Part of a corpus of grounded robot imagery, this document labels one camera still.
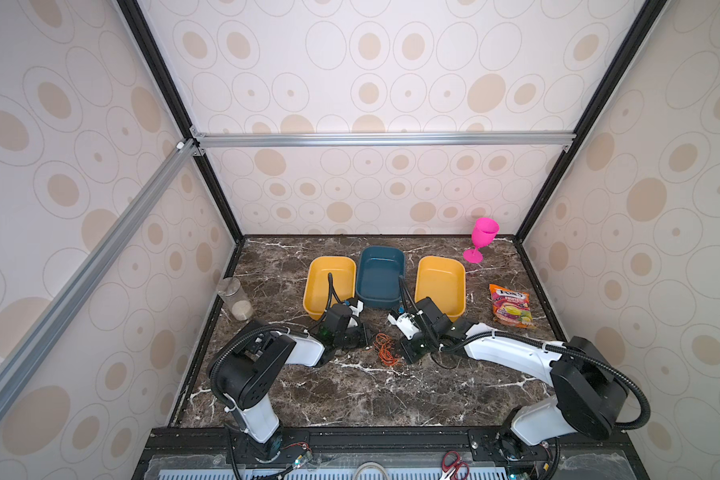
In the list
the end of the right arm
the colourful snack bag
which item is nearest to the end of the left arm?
the end of the right arm

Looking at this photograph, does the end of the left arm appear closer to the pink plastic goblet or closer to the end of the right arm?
the end of the right arm

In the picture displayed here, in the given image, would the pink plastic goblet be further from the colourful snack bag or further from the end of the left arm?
the end of the left arm

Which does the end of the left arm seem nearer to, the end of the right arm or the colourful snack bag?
the end of the right arm

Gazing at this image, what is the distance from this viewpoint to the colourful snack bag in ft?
3.16
